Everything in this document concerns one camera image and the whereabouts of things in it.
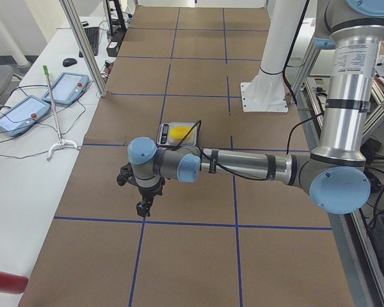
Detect black computer mouse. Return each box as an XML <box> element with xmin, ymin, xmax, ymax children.
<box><xmin>62</xmin><ymin>58</ymin><xmax>77</xmax><ymax>67</ymax></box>

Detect blue teach pendant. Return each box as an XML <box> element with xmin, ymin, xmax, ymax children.
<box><xmin>50</xmin><ymin>72</ymin><xmax>89</xmax><ymax>106</ymax></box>
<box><xmin>0</xmin><ymin>95</ymin><xmax>51</xmax><ymax>137</ymax></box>

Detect green tipped grabber stick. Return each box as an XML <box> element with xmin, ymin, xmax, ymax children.
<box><xmin>43</xmin><ymin>65</ymin><xmax>79</xmax><ymax>162</ymax></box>

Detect aluminium frame rail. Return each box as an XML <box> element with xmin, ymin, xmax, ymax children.
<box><xmin>299</xmin><ymin>92</ymin><xmax>384</xmax><ymax>307</ymax></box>

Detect far blue teach pendant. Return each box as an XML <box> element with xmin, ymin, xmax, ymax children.
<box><xmin>50</xmin><ymin>72</ymin><xmax>89</xmax><ymax>106</ymax></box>

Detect black keyboard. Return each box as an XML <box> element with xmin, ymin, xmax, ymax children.
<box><xmin>84</xmin><ymin>27</ymin><xmax>100</xmax><ymax>56</ymax></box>

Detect black small box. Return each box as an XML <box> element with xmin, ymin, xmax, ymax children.
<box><xmin>106</xmin><ymin>42</ymin><xmax>120</xmax><ymax>58</ymax></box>

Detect red cylinder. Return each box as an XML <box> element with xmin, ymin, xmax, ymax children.
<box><xmin>0</xmin><ymin>271</ymin><xmax>29</xmax><ymax>294</ymax></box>

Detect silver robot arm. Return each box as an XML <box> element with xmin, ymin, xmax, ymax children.
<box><xmin>117</xmin><ymin>1</ymin><xmax>384</xmax><ymax>217</ymax></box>

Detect silver digital kitchen scale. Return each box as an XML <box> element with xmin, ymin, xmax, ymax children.
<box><xmin>156</xmin><ymin>122</ymin><xmax>197</xmax><ymax>148</ymax></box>

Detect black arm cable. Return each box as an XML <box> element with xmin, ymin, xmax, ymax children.
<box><xmin>172</xmin><ymin>119</ymin><xmax>327</xmax><ymax>182</ymax></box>

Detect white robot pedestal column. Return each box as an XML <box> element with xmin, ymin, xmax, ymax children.
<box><xmin>241</xmin><ymin>0</ymin><xmax>308</xmax><ymax>113</ymax></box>

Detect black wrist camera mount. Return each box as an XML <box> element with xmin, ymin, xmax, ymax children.
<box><xmin>116</xmin><ymin>162</ymin><xmax>137</xmax><ymax>186</ymax></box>

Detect aluminium frame post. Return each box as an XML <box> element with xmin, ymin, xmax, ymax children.
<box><xmin>59</xmin><ymin>0</ymin><xmax>107</xmax><ymax>97</ymax></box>

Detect black monitor stand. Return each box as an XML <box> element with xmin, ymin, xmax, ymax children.
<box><xmin>105</xmin><ymin>0</ymin><xmax>127</xmax><ymax>36</ymax></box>

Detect near blue teach pendant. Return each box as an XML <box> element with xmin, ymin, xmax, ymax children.
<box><xmin>0</xmin><ymin>95</ymin><xmax>51</xmax><ymax>137</ymax></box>

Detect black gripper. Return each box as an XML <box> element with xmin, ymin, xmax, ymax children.
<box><xmin>136</xmin><ymin>178</ymin><xmax>165</xmax><ymax>217</ymax></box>

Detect yellow mango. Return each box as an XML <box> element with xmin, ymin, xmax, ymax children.
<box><xmin>170</xmin><ymin>126</ymin><xmax>191</xmax><ymax>139</ymax></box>

